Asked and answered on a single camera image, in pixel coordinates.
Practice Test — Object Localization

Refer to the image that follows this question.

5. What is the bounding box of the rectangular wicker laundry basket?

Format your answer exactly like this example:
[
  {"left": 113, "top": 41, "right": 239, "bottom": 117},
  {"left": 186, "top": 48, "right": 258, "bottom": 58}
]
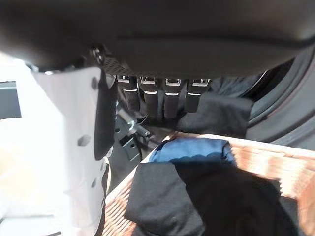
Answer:
[{"left": 104, "top": 131, "right": 315, "bottom": 236}]

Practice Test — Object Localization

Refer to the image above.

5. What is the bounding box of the blue garment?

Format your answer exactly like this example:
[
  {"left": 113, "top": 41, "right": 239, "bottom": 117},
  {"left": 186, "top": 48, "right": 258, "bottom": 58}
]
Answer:
[{"left": 149, "top": 137, "right": 237, "bottom": 168}]

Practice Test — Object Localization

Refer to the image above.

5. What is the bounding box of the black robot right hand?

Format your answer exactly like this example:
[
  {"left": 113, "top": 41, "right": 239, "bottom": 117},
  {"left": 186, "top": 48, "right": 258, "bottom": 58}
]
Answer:
[{"left": 0, "top": 0, "right": 315, "bottom": 236}]

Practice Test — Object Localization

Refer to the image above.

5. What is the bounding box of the black garment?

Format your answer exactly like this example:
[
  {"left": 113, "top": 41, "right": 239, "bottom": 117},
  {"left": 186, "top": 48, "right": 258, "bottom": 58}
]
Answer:
[
  {"left": 124, "top": 161, "right": 301, "bottom": 236},
  {"left": 123, "top": 78, "right": 254, "bottom": 138}
]

